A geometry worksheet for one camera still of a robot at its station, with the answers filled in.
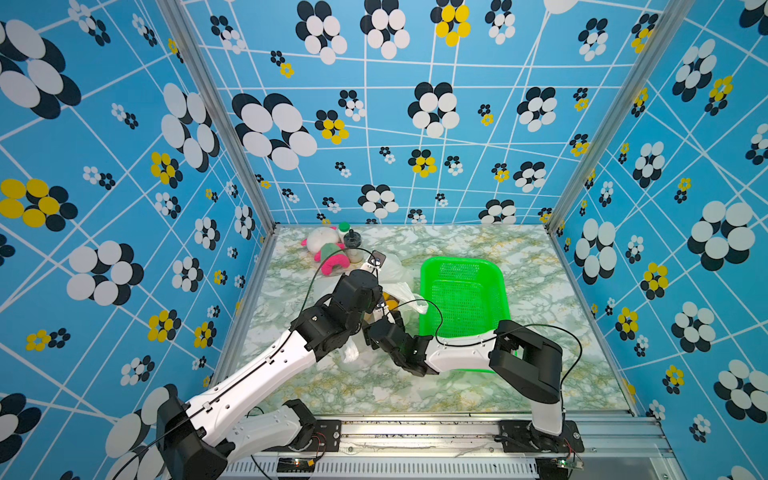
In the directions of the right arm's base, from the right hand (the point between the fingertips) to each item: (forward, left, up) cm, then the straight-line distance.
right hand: (374, 318), depth 88 cm
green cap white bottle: (+35, +13, +3) cm, 38 cm away
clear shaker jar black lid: (+26, +9, +4) cm, 28 cm away
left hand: (+2, +1, +20) cm, 20 cm away
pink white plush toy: (+26, +17, +1) cm, 31 cm away
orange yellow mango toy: (-3, -5, +13) cm, 15 cm away
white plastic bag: (+9, -6, +9) cm, 14 cm away
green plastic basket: (+12, -29, -8) cm, 32 cm away
